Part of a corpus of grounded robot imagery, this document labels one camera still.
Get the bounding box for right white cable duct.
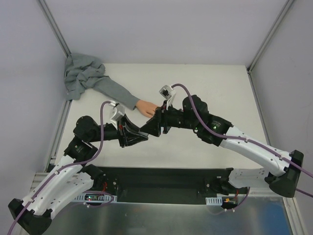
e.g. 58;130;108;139
205;196;223;206

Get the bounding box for left white cable duct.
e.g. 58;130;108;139
73;193;117;203

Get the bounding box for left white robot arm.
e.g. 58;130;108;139
8;115;148;235

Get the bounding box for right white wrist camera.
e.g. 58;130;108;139
159;85;176;110

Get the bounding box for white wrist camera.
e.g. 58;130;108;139
159;85;176;110
109;100;125;129

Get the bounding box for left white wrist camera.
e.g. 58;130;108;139
109;100;125;129

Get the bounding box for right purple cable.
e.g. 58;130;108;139
171;83;313;179

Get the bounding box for aluminium frame post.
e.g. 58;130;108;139
246;0;296;73
37;0;71;57

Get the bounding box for right aluminium frame post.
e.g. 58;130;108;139
246;0;296;73

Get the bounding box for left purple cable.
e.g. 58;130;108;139
7;100;115;235

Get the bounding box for white cable duct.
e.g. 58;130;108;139
205;196;223;206
73;193;117;203

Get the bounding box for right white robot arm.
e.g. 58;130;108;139
140;94;304;198

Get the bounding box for left aluminium frame post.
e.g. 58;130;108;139
37;0;71;57

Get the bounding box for grey shirt with sleeve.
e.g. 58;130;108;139
64;53;139;110

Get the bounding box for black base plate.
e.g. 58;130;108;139
73;165;247;204

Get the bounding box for purple cable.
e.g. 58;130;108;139
171;83;313;179
7;100;115;235

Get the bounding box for mannequin hand with nails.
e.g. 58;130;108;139
135;100;158;118

